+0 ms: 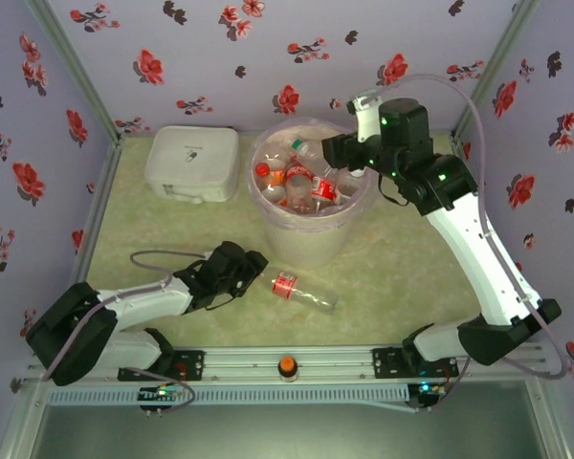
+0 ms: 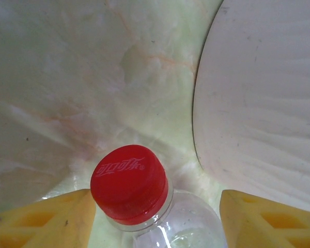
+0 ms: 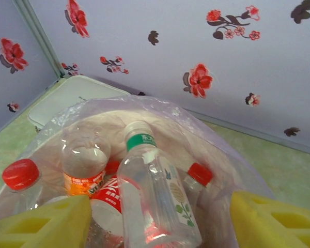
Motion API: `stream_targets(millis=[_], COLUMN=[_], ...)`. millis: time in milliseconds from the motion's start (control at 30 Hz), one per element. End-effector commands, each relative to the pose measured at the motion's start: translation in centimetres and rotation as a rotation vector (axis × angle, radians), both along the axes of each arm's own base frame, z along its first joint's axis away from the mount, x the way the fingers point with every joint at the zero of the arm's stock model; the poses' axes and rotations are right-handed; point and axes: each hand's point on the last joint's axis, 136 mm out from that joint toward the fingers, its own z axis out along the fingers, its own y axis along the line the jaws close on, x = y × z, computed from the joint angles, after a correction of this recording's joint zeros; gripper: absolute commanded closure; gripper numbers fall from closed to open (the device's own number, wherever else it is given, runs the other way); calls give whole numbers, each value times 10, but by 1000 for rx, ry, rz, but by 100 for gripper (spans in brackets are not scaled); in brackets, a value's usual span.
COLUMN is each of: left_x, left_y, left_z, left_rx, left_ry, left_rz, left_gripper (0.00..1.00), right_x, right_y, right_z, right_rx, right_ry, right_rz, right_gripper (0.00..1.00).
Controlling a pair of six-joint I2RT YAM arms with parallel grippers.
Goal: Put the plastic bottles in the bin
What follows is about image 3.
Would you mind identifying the clear bottle green white label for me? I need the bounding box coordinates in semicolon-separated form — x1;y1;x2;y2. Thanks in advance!
116;120;203;248

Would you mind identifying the translucent pink bin liner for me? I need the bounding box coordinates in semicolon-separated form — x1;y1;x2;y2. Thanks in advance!
0;94;274;248

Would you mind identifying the white lidded plastic box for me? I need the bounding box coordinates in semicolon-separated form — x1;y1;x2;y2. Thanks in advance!
27;75;130;132

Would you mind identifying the clear bottle orange label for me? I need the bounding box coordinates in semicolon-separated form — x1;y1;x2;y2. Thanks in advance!
60;123;112;198

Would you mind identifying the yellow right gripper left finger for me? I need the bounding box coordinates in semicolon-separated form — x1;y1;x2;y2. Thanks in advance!
0;194;93;248

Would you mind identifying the aluminium frame post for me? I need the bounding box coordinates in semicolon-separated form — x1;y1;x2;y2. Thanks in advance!
11;0;68;78

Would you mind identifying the clear bottle red label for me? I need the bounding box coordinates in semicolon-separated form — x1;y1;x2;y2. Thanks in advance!
0;158;43;215
89;160;125;240
182;162;214;207

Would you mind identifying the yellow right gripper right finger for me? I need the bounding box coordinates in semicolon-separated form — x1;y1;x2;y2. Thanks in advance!
229;191;310;248

